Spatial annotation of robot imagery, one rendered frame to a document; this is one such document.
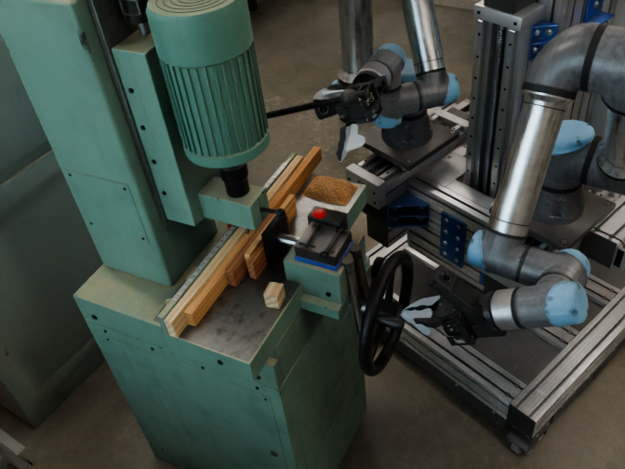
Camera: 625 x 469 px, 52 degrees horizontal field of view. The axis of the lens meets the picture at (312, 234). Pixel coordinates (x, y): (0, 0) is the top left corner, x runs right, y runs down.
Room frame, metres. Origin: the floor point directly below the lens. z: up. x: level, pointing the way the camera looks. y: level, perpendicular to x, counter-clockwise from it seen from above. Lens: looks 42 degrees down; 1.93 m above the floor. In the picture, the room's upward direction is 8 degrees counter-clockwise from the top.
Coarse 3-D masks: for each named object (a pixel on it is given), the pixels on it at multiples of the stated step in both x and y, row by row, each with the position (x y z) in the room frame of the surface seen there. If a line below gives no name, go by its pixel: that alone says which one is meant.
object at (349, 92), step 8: (344, 96) 1.12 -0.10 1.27; (352, 96) 1.11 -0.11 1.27; (304, 104) 1.18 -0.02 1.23; (312, 104) 1.16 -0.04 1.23; (320, 104) 1.15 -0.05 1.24; (328, 104) 1.15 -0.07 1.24; (344, 104) 1.12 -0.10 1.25; (352, 104) 1.11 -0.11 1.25; (272, 112) 1.22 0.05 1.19; (280, 112) 1.21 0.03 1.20; (288, 112) 1.19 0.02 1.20; (296, 112) 1.19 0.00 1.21
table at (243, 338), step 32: (352, 224) 1.22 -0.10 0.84; (224, 288) 1.00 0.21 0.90; (256, 288) 0.98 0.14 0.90; (288, 288) 0.97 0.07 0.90; (224, 320) 0.91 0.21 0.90; (256, 320) 0.89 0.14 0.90; (288, 320) 0.92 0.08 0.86; (192, 352) 0.86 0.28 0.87; (224, 352) 0.82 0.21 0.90; (256, 352) 0.81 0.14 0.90
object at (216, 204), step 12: (216, 180) 1.17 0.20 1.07; (204, 192) 1.13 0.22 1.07; (216, 192) 1.13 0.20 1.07; (252, 192) 1.11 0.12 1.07; (264, 192) 1.11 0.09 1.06; (204, 204) 1.13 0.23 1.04; (216, 204) 1.11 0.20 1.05; (228, 204) 1.09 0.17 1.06; (240, 204) 1.08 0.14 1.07; (252, 204) 1.07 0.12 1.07; (264, 204) 1.11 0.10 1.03; (204, 216) 1.13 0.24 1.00; (216, 216) 1.11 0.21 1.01; (228, 216) 1.10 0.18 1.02; (240, 216) 1.08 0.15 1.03; (252, 216) 1.06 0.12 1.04; (264, 216) 1.10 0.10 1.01; (252, 228) 1.07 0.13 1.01
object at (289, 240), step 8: (272, 224) 1.08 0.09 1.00; (280, 224) 1.10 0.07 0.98; (264, 232) 1.06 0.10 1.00; (272, 232) 1.07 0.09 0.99; (280, 232) 1.09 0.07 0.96; (288, 232) 1.12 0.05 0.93; (264, 240) 1.05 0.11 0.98; (272, 240) 1.06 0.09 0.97; (280, 240) 1.07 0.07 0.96; (288, 240) 1.06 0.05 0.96; (296, 240) 1.06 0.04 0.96; (264, 248) 1.05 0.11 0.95; (272, 248) 1.06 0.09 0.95; (280, 248) 1.08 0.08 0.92; (272, 256) 1.05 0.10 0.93
